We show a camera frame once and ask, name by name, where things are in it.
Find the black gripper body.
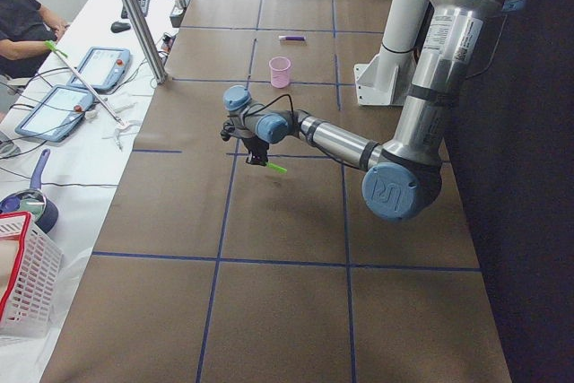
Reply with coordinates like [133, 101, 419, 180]
[220, 116, 257, 141]

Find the green highlighter pen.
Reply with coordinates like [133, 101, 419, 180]
[265, 162, 287, 174]

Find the purple highlighter pen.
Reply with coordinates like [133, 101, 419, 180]
[278, 35, 306, 42]

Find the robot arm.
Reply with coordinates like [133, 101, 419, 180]
[221, 0, 526, 221]

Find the pink mesh pen holder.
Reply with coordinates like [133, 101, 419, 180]
[268, 57, 291, 89]

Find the far blue teach pendant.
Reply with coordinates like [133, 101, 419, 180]
[76, 47, 131, 93]

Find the blue teach pendant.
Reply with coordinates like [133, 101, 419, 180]
[14, 85, 95, 143]
[76, 47, 131, 93]

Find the black computer mouse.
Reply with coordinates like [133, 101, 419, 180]
[110, 22, 131, 34]

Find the near blue teach pendant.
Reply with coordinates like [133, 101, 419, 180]
[14, 85, 95, 143]

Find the white reacher grabber stick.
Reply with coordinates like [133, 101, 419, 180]
[44, 40, 143, 131]

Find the seated person in black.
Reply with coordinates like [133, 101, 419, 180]
[1, 0, 69, 78]

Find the red white plastic basket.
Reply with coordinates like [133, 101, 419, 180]
[1, 212, 63, 344]

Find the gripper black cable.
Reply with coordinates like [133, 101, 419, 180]
[250, 93, 373, 173]

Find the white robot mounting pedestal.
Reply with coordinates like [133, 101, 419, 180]
[354, 0, 429, 106]

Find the blue saucepan with handle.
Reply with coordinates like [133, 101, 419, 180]
[1, 149, 59, 233]

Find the aluminium frame post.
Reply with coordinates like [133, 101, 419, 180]
[122, 0, 168, 84]

